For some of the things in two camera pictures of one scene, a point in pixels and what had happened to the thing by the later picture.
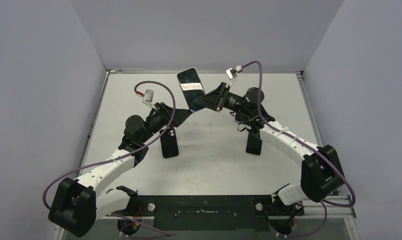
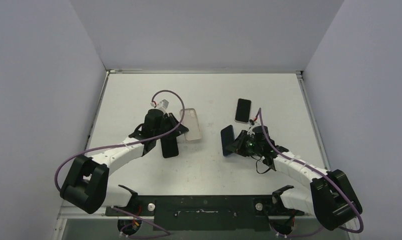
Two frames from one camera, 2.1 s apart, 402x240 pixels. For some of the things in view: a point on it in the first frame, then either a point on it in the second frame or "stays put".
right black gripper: x=222 y=96 to x=240 y=143
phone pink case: x=191 y=87 to x=190 y=121
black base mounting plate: x=172 y=213 stays put
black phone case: x=169 y=144 stays put
